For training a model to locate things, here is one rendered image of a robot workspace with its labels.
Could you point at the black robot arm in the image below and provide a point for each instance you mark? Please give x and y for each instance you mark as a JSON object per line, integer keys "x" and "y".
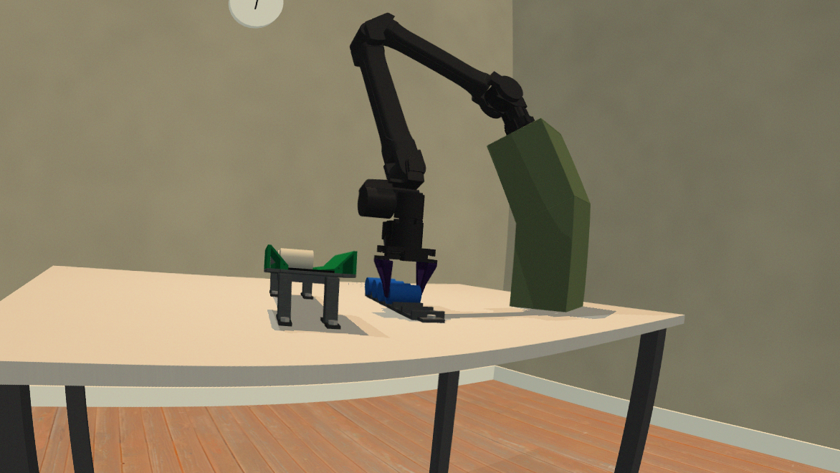
{"x": 383, "y": 198}

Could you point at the blue plastic bar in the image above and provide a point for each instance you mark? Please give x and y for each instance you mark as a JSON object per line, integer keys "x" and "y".
{"x": 368, "y": 284}
{"x": 403, "y": 293}
{"x": 375, "y": 287}
{"x": 380, "y": 293}

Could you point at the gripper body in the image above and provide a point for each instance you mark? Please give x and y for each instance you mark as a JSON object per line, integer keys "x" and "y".
{"x": 406, "y": 243}

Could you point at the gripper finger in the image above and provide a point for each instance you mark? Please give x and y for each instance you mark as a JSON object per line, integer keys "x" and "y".
{"x": 387, "y": 269}
{"x": 424, "y": 270}

